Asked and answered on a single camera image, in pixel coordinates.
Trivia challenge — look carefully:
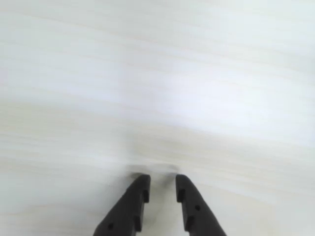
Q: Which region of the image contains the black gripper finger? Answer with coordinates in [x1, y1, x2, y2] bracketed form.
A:
[93, 174, 152, 236]
[175, 174, 227, 236]

